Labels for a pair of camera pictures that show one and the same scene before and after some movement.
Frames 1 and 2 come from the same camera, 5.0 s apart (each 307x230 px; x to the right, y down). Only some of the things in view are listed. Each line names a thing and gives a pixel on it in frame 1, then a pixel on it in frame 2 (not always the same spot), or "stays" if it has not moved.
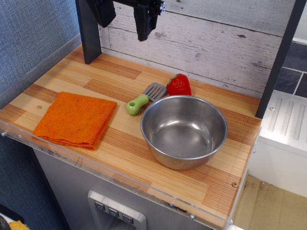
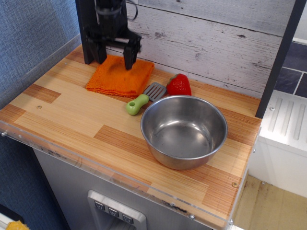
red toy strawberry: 179,85 stays
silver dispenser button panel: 107,213 stays
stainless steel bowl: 182,132 stays
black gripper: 146,14 to 112,23
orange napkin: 76,120 to 111,76
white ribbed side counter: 279,156 stays
